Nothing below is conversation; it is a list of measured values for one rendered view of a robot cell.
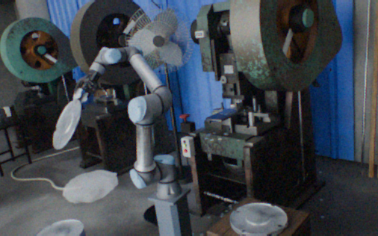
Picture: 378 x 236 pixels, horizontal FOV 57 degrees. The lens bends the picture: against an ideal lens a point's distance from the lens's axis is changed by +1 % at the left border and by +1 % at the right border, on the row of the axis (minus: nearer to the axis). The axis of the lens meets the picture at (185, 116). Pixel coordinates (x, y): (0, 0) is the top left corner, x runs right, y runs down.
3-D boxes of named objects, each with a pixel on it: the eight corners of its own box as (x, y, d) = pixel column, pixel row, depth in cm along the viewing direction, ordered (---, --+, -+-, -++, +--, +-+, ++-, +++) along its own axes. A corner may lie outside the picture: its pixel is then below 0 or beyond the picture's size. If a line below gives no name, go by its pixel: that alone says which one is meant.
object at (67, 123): (72, 143, 171) (71, 143, 171) (49, 153, 191) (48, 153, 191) (86, 93, 183) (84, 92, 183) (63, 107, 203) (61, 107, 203)
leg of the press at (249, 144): (264, 243, 217) (252, 104, 195) (249, 237, 225) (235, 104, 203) (326, 184, 279) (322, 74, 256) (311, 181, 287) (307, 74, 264)
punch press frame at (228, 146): (253, 210, 225) (233, -4, 192) (204, 194, 256) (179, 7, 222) (308, 166, 278) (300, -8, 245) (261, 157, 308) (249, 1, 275)
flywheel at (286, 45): (345, 5, 224) (316, 105, 206) (314, 10, 238) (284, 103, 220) (303, -86, 176) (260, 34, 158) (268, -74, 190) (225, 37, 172)
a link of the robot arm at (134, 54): (184, 99, 173) (138, 39, 195) (166, 104, 167) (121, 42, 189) (178, 114, 182) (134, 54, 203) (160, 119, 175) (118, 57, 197)
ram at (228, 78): (236, 96, 225) (231, 51, 218) (218, 95, 236) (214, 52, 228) (251, 91, 237) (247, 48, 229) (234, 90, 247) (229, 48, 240)
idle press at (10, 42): (34, 160, 440) (-3, 19, 396) (4, 149, 505) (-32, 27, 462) (128, 125, 547) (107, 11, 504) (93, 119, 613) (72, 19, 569)
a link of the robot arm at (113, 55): (125, 45, 186) (117, 48, 195) (106, 48, 180) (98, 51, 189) (128, 60, 187) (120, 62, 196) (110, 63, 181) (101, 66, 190)
